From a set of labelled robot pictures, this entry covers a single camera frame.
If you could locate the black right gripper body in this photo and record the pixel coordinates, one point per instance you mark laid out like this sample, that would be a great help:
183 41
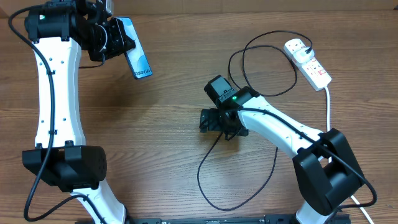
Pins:
219 123

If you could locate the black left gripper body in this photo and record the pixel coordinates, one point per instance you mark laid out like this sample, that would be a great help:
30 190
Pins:
112 42

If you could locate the blue Galaxy smartphone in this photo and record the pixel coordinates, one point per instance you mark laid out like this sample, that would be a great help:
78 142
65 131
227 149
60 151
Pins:
135 57

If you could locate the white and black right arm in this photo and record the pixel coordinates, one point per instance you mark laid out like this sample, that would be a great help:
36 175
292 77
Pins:
326 168

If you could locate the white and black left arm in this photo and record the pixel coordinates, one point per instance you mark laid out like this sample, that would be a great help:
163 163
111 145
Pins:
58 32

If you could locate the white charger plug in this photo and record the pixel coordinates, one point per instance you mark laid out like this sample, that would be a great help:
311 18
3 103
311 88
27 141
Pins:
303 55

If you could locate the white power strip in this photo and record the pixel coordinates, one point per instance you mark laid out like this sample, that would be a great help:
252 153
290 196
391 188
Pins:
313 71

